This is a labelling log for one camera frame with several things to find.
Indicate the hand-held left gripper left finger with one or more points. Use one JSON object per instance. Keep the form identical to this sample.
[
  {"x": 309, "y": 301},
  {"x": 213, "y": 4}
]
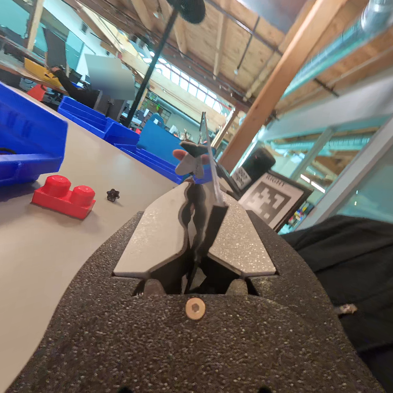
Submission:
[{"x": 150, "y": 242}]

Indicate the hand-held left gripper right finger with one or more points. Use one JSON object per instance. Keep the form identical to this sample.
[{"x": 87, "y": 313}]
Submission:
[{"x": 245, "y": 245}]

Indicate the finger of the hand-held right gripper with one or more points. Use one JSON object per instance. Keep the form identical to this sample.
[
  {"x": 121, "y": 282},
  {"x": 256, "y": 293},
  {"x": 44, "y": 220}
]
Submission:
[
  {"x": 185, "y": 164},
  {"x": 201, "y": 162}
]

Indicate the large blue storage bin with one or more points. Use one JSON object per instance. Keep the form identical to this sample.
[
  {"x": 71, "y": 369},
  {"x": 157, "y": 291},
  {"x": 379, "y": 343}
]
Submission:
[{"x": 30, "y": 129}]

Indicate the person's right hand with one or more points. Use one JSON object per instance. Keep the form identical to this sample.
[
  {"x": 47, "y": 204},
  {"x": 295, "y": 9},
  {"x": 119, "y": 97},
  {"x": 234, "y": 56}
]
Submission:
[{"x": 179, "y": 153}]

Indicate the blue board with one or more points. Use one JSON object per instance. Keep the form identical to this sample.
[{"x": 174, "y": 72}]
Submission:
[{"x": 159, "y": 135}]

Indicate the black star knob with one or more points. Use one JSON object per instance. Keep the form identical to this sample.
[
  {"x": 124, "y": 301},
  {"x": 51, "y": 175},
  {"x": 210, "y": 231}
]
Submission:
[{"x": 112, "y": 195}]

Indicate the red toy block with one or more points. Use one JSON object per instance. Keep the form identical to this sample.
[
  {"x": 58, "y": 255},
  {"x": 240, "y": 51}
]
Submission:
[{"x": 61, "y": 199}]

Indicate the black pole stand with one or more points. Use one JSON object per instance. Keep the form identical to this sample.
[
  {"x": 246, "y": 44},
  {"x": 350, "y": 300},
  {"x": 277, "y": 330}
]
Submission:
[{"x": 153, "y": 64}]

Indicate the yellow board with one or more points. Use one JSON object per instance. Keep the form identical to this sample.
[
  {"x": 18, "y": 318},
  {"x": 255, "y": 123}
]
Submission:
[{"x": 36, "y": 69}]

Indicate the silver ventilation duct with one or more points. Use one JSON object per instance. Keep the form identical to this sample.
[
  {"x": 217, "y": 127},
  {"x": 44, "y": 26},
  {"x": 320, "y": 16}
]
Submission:
[{"x": 374, "y": 12}]

